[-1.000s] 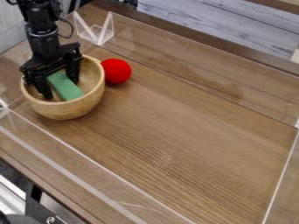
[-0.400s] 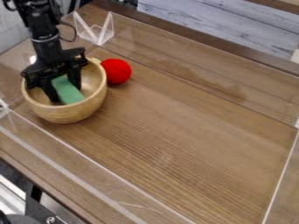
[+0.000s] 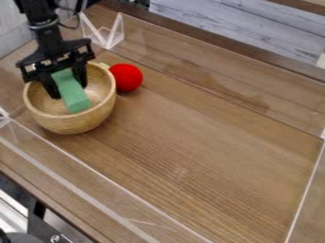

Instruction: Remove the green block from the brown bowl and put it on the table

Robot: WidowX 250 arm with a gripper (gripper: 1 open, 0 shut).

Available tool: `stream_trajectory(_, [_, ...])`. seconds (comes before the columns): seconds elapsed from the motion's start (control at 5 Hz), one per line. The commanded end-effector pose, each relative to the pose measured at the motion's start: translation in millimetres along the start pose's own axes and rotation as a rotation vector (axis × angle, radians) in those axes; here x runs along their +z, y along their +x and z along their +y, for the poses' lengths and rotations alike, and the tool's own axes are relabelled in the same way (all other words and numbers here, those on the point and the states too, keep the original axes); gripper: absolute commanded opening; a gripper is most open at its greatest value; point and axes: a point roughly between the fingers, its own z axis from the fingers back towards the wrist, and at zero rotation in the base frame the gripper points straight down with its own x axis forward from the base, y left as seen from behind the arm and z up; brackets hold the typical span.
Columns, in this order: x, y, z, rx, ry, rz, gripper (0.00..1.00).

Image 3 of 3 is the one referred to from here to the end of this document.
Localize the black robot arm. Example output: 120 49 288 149
14 0 95 99

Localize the clear acrylic tray wall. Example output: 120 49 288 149
0 107 323 243

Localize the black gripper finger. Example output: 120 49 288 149
39 72 62 100
73 62 87 88

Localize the brown wooden bowl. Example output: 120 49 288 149
23 62 117 135

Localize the red ball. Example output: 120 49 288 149
110 64 144 92

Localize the clear acrylic corner bracket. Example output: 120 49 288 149
79 12 125 49

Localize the black table leg frame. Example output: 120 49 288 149
27 201 74 243

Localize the green rectangular block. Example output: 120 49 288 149
51 68 91 114

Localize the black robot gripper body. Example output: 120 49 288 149
15 38 95 83

